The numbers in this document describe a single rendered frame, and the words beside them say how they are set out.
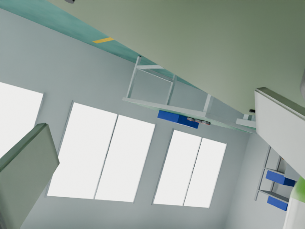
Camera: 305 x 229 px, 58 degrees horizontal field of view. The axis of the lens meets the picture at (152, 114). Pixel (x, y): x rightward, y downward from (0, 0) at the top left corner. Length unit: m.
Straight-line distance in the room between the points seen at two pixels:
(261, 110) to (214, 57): 0.08
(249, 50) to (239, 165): 7.42
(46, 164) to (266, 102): 0.13
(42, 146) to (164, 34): 0.12
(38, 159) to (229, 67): 0.17
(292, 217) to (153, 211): 5.99
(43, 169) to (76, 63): 4.61
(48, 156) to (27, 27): 4.49
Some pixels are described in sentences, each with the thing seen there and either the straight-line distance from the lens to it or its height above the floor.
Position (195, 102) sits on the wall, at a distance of 6.11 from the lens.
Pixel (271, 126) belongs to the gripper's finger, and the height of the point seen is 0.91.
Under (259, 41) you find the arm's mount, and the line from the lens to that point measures 0.20.
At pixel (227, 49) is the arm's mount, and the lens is 0.22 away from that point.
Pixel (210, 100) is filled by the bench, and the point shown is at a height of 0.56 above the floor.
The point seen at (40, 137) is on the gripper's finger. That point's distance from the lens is 0.17.
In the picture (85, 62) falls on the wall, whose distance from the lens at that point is 4.81.
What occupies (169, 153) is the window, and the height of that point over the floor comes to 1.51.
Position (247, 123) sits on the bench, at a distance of 2.52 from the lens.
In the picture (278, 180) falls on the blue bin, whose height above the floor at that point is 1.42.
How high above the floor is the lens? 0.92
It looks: 1 degrees down
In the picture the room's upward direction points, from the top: 164 degrees counter-clockwise
